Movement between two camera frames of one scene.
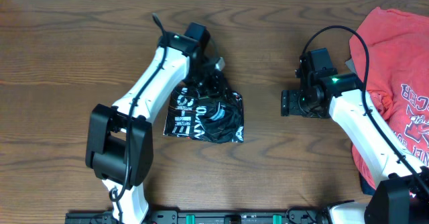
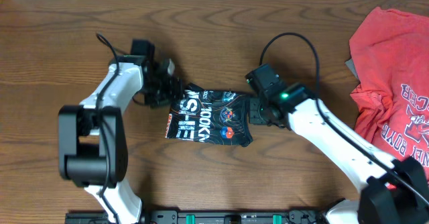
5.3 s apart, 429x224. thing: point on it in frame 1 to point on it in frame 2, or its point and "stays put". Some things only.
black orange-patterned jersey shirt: [217, 119] stays put
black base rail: [207, 216] stays put
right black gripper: [290, 105] to [254, 116]
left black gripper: [218, 83] to [174, 93]
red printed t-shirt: [398, 85] stays put
